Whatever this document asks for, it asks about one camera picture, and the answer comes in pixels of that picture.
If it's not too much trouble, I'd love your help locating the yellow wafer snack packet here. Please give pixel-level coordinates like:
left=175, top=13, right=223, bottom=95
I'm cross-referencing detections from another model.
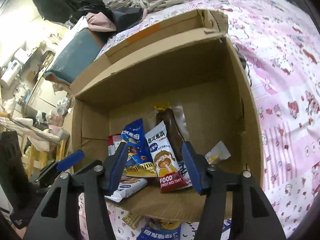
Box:
left=122, top=212, right=143, bottom=230

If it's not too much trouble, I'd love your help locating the white blue snack packet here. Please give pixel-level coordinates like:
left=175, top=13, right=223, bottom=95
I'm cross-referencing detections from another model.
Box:
left=105, top=178, right=148, bottom=203

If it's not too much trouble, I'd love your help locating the red white snack packet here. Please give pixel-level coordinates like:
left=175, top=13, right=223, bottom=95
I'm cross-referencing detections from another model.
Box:
left=108, top=134, right=121, bottom=156

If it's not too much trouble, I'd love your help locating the rice cake snack packet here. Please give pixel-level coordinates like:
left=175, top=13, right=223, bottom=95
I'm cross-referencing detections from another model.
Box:
left=145, top=121, right=187, bottom=193

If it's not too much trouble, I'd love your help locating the blue yellow snack packet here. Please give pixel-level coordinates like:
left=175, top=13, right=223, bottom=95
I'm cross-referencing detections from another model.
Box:
left=121, top=118, right=157, bottom=178
left=137, top=218, right=182, bottom=240

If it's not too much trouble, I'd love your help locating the dark brown snack packet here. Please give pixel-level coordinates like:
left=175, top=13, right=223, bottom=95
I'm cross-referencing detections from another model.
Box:
left=154, top=103, right=190, bottom=162

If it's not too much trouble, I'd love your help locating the wooden drying rack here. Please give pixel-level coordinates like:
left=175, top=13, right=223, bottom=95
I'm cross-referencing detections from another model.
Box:
left=1, top=112, right=68, bottom=178

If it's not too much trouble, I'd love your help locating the teal cushion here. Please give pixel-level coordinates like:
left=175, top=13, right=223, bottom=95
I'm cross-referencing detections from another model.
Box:
left=43, top=29, right=106, bottom=86

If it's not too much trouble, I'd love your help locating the pink garment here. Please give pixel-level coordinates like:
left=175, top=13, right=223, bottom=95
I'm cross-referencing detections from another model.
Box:
left=85, top=12, right=117, bottom=33

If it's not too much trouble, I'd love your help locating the brown cardboard box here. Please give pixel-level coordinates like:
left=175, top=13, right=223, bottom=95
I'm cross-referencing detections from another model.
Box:
left=69, top=8, right=264, bottom=223

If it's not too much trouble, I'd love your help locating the black plastic bag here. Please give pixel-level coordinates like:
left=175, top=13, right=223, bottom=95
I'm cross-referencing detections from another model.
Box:
left=33, top=0, right=144, bottom=32

